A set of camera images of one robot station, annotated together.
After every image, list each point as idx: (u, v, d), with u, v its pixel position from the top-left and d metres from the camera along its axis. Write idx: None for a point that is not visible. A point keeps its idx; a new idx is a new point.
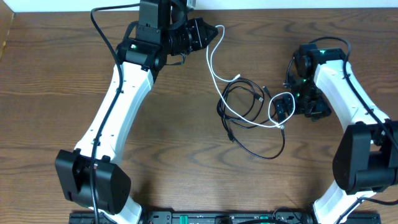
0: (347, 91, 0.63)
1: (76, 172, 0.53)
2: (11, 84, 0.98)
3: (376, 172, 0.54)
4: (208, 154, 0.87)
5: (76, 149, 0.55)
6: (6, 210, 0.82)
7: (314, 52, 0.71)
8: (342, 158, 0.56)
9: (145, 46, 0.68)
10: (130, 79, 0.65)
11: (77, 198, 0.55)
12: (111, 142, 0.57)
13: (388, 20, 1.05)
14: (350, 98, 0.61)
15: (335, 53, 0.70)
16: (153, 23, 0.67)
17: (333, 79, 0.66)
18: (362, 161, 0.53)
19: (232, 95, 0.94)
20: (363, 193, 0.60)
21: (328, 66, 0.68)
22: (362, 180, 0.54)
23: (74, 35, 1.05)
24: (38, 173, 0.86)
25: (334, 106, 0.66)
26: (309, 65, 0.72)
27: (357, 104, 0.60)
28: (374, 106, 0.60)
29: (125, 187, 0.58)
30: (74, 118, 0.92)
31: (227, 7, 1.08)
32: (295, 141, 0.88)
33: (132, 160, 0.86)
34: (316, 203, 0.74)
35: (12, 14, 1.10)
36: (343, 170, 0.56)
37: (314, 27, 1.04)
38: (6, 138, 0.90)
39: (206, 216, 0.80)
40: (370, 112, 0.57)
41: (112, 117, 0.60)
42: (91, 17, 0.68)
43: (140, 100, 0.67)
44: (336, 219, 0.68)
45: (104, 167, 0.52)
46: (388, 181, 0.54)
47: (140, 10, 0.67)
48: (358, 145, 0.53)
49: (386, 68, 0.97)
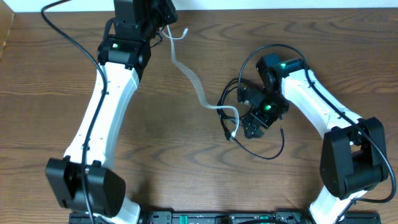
0: (316, 98, 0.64)
1: (68, 179, 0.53)
2: (12, 84, 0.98)
3: (364, 174, 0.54)
4: (207, 154, 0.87)
5: (65, 156, 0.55)
6: (7, 210, 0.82)
7: (275, 67, 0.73)
8: (328, 165, 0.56)
9: (127, 45, 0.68)
10: (114, 79, 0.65)
11: (71, 205, 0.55)
12: (101, 145, 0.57)
13: (388, 19, 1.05)
14: (321, 106, 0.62)
15: (295, 63, 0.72)
16: (130, 20, 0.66)
17: (300, 91, 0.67)
18: (348, 165, 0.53)
19: (232, 96, 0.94)
20: (356, 193, 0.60)
21: (292, 78, 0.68)
22: (352, 183, 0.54)
23: (74, 35, 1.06)
24: (39, 173, 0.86)
25: (308, 116, 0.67)
26: (273, 81, 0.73)
27: (329, 110, 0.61)
28: (344, 108, 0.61)
29: (120, 190, 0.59)
30: (75, 119, 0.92)
31: (227, 7, 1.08)
32: (295, 141, 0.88)
33: (131, 160, 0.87)
34: (313, 206, 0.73)
35: (12, 14, 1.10)
36: (332, 178, 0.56)
37: (314, 28, 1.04)
38: (7, 138, 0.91)
39: (206, 216, 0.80)
40: (343, 116, 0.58)
41: (99, 119, 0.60)
42: (49, 23, 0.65)
43: (127, 99, 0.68)
44: (334, 218, 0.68)
45: (97, 172, 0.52)
46: (376, 180, 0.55)
47: (115, 8, 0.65)
48: (341, 150, 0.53)
49: (386, 68, 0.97)
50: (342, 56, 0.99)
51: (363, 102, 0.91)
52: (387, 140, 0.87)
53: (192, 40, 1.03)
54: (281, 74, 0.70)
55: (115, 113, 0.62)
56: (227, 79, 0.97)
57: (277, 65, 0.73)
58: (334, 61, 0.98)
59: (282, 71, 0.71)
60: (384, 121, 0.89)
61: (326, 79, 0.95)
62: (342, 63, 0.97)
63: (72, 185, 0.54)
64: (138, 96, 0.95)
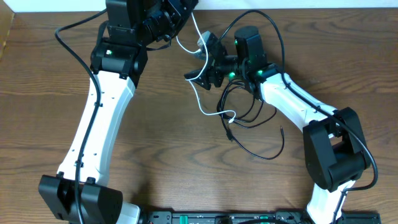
0: (293, 99, 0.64)
1: (63, 193, 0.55)
2: (12, 84, 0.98)
3: (349, 163, 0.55)
4: (208, 154, 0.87)
5: (58, 172, 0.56)
6: (7, 210, 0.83)
7: (254, 75, 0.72)
8: (311, 158, 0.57)
9: (121, 51, 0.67)
10: (108, 90, 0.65)
11: (66, 218, 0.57)
12: (94, 162, 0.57)
13: (388, 19, 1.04)
14: (296, 104, 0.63)
15: (271, 70, 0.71)
16: (124, 23, 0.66)
17: (278, 94, 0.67)
18: (329, 157, 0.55)
19: (232, 95, 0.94)
20: (344, 185, 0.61)
21: (269, 83, 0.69)
22: (338, 173, 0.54)
23: (74, 35, 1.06)
24: (38, 173, 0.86)
25: (289, 116, 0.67)
26: (254, 88, 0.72)
27: (306, 106, 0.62)
28: (319, 102, 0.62)
29: (115, 199, 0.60)
30: (75, 119, 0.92)
31: (227, 7, 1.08)
32: (295, 141, 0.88)
33: (132, 160, 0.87)
34: (310, 206, 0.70)
35: (12, 14, 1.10)
36: (316, 171, 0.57)
37: (314, 28, 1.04)
38: (7, 139, 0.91)
39: (206, 216, 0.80)
40: (319, 110, 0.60)
41: (93, 134, 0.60)
42: (57, 38, 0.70)
43: (123, 109, 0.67)
44: (333, 215, 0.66)
45: (90, 188, 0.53)
46: (361, 168, 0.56)
47: (109, 12, 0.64)
48: (319, 140, 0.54)
49: (386, 68, 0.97)
50: (342, 56, 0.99)
51: (363, 102, 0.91)
52: (387, 140, 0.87)
53: (191, 40, 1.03)
54: (258, 82, 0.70)
55: (108, 127, 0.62)
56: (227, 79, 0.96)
57: (255, 71, 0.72)
58: (334, 61, 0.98)
59: (258, 78, 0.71)
60: (384, 121, 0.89)
61: (326, 78, 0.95)
62: (341, 63, 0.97)
63: (67, 199, 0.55)
64: (138, 96, 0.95)
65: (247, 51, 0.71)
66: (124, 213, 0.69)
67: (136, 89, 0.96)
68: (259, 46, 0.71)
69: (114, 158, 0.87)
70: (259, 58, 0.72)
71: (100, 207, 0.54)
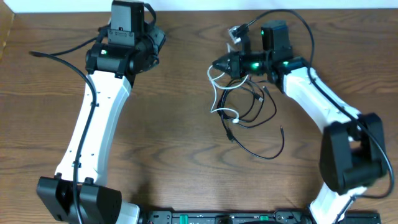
0: (317, 94, 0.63)
1: (61, 195, 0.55)
2: (12, 84, 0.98)
3: (364, 169, 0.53)
4: (207, 154, 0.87)
5: (56, 174, 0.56)
6: (7, 210, 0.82)
7: (279, 65, 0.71)
8: (327, 158, 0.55)
9: (116, 51, 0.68)
10: (104, 90, 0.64)
11: (66, 219, 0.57)
12: (92, 162, 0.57)
13: (387, 20, 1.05)
14: (320, 101, 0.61)
15: (297, 62, 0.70)
16: (126, 27, 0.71)
17: (301, 88, 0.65)
18: (346, 160, 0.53)
19: (232, 96, 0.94)
20: (354, 191, 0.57)
21: (294, 76, 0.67)
22: (352, 178, 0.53)
23: (74, 36, 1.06)
24: (38, 173, 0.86)
25: (308, 111, 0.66)
26: (276, 78, 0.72)
27: (329, 105, 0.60)
28: (343, 104, 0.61)
29: (115, 199, 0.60)
30: (75, 119, 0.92)
31: (227, 7, 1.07)
32: (295, 141, 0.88)
33: (131, 160, 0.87)
34: (313, 205, 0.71)
35: (12, 14, 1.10)
36: (330, 172, 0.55)
37: (313, 28, 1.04)
38: (6, 138, 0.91)
39: (206, 215, 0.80)
40: (343, 111, 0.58)
41: (90, 135, 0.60)
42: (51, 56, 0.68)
43: (119, 107, 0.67)
44: (336, 217, 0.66)
45: (89, 189, 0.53)
46: (377, 175, 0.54)
47: (114, 15, 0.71)
48: (341, 142, 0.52)
49: (385, 68, 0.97)
50: (342, 56, 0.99)
51: (362, 102, 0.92)
52: (387, 140, 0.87)
53: (191, 40, 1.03)
54: (282, 72, 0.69)
55: (106, 127, 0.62)
56: (227, 79, 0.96)
57: (280, 61, 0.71)
58: (334, 62, 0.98)
59: (282, 68, 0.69)
60: (384, 121, 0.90)
61: (326, 79, 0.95)
62: (341, 64, 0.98)
63: (66, 200, 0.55)
64: (138, 96, 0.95)
65: (273, 40, 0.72)
66: (124, 212, 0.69)
67: (135, 89, 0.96)
68: (286, 37, 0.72)
69: (113, 158, 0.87)
70: (283, 50, 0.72)
71: (99, 207, 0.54)
